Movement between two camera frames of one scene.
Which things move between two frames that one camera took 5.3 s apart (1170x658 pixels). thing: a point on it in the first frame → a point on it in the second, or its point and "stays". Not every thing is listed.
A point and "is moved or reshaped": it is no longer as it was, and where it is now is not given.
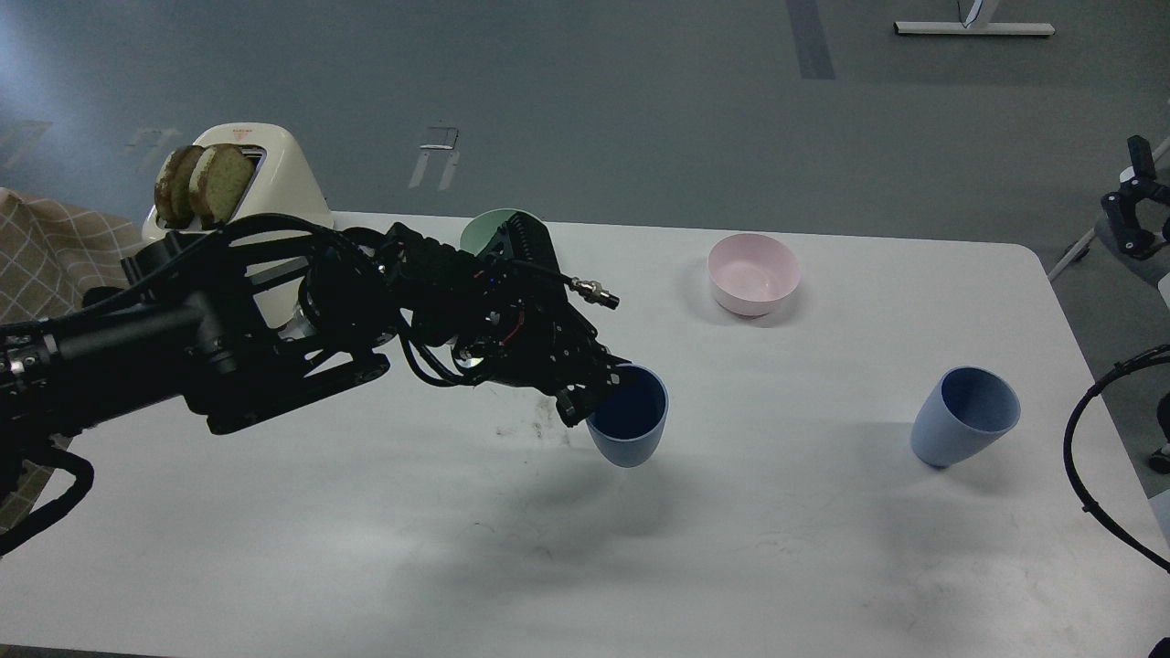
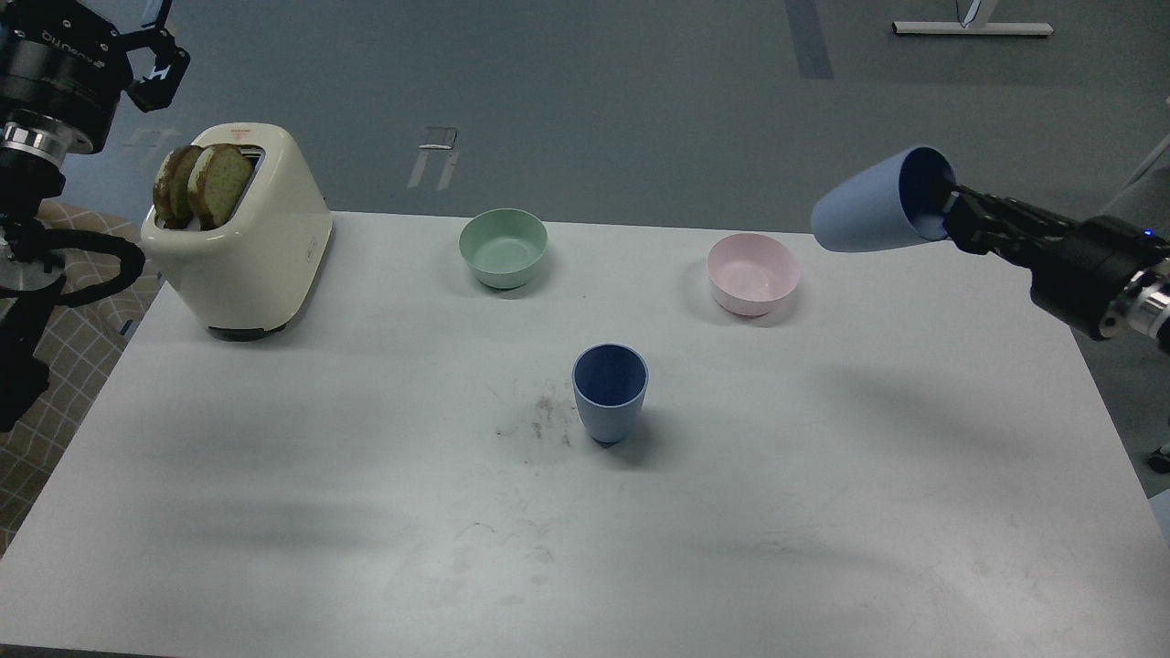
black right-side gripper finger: [1138, 181] → [1078, 274]
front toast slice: [221, 176] stays
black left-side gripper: [500, 315] → [63, 69]
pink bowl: [749, 271] stays
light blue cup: [964, 410] → [896, 200]
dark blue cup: [628, 421] is moved or reshaped
